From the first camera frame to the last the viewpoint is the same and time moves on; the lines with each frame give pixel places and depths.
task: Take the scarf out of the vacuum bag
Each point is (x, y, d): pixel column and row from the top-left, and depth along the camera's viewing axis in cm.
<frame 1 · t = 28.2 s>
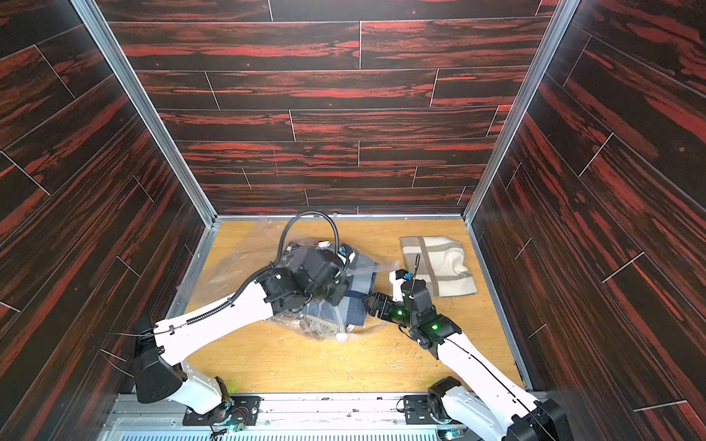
left hand: (346, 283, 75), fingers closed
right hand: (374, 298, 82), fingers open
clear plastic vacuum bag: (224, 265, 107), on the table
dark blue grey plaid scarf: (353, 309, 81), point 14 cm above the table
beige striped scarf: (439, 262, 104), point 4 cm above the table

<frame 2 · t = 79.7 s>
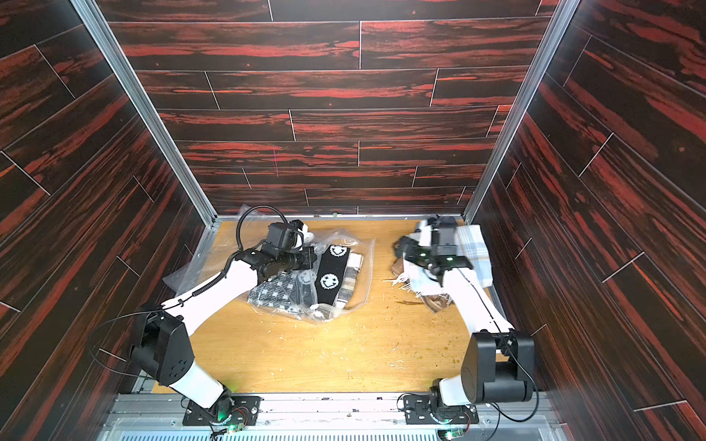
left hand: (319, 256, 86), fingers closed
right hand: (410, 247, 88), fingers open
black white knit fringed scarf: (298, 291, 90), point 10 cm above the table
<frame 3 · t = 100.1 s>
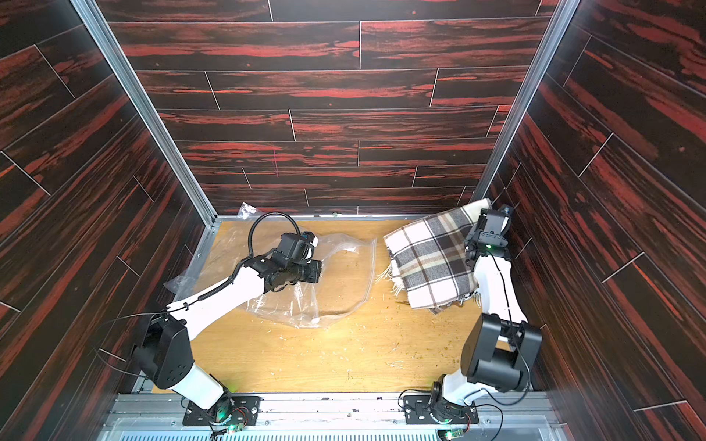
left hand: (323, 269, 86), fingers closed
right hand: (495, 236, 83), fingers closed
grey brown tartan scarf: (428, 265, 88), point 16 cm above the table
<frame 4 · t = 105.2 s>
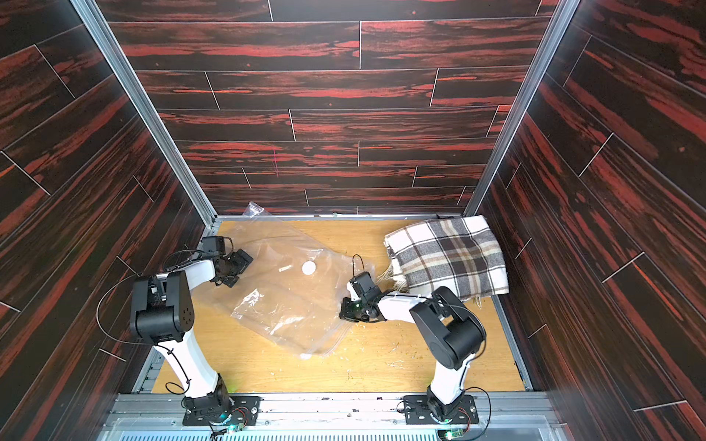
left hand: (249, 264, 103), fingers open
right hand: (342, 311, 94), fingers closed
clear plastic vacuum bag: (285, 289, 101), on the table
